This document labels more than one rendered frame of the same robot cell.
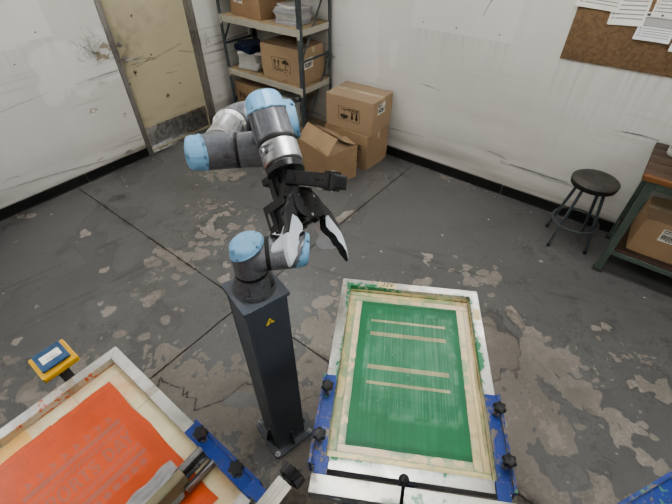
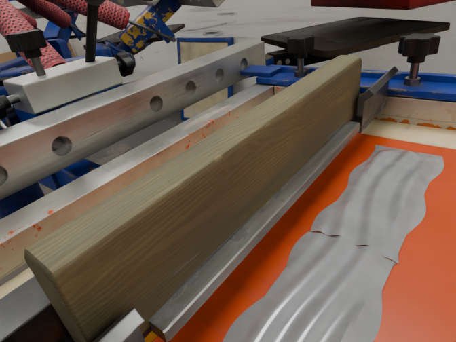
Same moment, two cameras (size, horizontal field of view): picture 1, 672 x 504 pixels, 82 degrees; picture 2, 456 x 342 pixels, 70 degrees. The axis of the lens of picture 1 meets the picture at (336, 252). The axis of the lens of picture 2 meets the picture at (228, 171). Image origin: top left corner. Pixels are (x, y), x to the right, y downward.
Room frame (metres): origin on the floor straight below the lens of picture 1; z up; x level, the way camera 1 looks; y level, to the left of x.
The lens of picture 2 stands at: (0.48, 0.53, 1.15)
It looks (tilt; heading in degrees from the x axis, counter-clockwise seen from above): 30 degrees down; 184
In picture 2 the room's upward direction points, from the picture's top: 8 degrees counter-clockwise
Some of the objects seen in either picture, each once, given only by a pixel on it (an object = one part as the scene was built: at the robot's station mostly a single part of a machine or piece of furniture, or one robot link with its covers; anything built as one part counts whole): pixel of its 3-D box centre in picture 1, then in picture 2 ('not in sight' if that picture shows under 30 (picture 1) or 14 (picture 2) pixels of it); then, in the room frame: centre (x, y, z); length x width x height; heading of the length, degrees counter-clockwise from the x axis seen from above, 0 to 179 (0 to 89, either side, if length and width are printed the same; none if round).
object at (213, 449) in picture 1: (222, 459); not in sight; (0.44, 0.35, 0.97); 0.30 x 0.05 x 0.07; 52
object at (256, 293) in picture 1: (253, 278); not in sight; (0.95, 0.29, 1.25); 0.15 x 0.15 x 0.10
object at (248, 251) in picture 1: (250, 254); not in sight; (0.95, 0.29, 1.37); 0.13 x 0.12 x 0.14; 98
